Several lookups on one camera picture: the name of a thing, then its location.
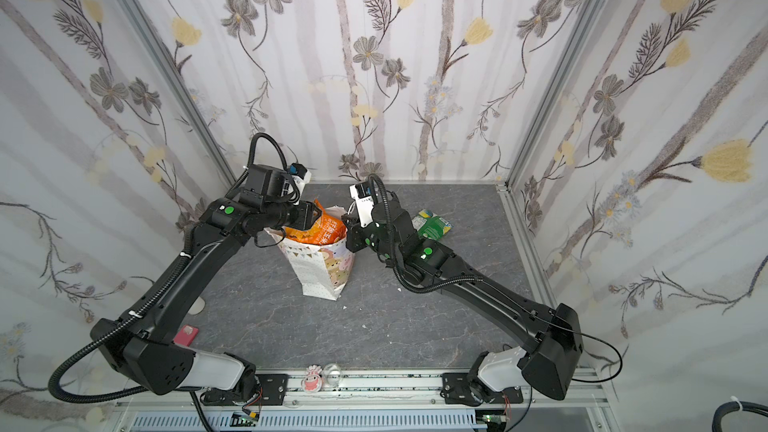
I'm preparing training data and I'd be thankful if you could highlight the orange red snack packet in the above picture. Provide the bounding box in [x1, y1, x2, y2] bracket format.
[284, 199, 347, 246]

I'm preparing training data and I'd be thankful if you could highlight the cartoon animal paper bag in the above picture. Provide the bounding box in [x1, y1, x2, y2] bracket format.
[266, 229, 355, 301]

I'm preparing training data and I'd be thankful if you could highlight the small green snack packet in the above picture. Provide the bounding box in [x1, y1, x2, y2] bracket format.
[412, 209, 452, 240]

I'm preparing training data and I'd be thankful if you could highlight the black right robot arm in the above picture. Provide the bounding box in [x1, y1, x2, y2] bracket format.
[342, 175, 584, 406]

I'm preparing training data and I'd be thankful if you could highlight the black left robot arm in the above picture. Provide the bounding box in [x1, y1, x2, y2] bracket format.
[47, 132, 320, 404]

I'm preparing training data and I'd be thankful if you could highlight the clear round ornament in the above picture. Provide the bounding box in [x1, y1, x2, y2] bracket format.
[322, 363, 342, 389]

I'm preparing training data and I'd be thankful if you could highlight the pink toy figure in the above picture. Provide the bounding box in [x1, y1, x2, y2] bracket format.
[301, 364, 324, 393]

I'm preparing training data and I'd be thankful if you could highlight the pink flat object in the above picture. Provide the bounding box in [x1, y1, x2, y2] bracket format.
[173, 325, 199, 348]

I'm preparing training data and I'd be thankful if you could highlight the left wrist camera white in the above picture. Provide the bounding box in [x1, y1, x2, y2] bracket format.
[287, 162, 312, 189]

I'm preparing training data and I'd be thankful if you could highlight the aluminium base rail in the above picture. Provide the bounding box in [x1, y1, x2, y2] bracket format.
[105, 368, 620, 431]

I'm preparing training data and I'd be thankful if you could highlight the black corrugated cable hose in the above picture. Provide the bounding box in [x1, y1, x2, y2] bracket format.
[712, 400, 768, 432]

